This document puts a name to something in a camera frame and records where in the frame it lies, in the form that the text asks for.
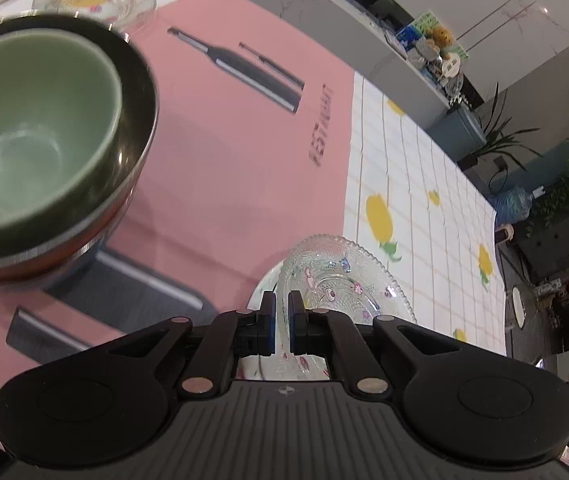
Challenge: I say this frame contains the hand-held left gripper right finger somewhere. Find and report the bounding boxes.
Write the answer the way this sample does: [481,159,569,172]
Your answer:
[287,290,466,402]

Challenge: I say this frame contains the stainless steel bowl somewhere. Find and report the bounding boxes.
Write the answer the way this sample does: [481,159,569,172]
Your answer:
[0,12,160,289]

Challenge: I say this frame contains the small flowered glass plate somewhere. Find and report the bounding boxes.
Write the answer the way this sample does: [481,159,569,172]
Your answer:
[247,233,418,382]

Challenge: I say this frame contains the dark shelf with plants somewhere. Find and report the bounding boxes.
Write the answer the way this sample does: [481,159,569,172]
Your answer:
[514,154,569,282]

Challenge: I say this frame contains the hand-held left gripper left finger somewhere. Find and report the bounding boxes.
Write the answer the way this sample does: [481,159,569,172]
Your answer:
[107,290,278,402]

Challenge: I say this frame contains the green ceramic bowl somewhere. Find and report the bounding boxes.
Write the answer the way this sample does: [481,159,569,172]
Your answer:
[0,29,124,234]

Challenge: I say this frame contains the green leafy potted plant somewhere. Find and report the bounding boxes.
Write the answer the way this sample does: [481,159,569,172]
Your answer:
[478,82,541,162]

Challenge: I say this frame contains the grey trash bin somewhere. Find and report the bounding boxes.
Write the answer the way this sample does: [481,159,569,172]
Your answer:
[426,105,488,162]

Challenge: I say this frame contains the blue plastic bag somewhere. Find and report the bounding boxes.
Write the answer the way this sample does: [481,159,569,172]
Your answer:
[493,186,535,227]

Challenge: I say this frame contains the brown teddy bear toy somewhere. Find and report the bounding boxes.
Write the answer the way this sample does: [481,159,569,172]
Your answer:
[429,25,455,49]

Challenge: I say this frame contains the pink printed mat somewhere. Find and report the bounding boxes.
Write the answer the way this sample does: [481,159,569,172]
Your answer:
[0,0,356,377]

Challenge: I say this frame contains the white marble low bench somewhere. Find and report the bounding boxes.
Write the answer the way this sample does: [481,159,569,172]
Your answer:
[273,0,454,112]

